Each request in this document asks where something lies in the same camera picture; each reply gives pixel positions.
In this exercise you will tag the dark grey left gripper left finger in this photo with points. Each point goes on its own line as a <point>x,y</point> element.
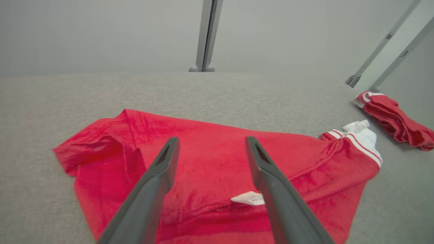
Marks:
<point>145,203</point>

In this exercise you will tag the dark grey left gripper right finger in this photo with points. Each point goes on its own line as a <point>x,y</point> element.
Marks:
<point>284,210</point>

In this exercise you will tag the red white basketball jersey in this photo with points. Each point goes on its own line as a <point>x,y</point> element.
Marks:
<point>210,159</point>

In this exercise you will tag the red shorts with white stripe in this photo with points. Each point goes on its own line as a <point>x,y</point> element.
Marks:
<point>396,122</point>

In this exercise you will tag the grey slanted metal bar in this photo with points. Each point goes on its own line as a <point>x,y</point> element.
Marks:
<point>383,44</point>
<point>403,54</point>

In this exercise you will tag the grey partition post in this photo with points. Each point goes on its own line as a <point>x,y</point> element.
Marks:
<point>207,34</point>

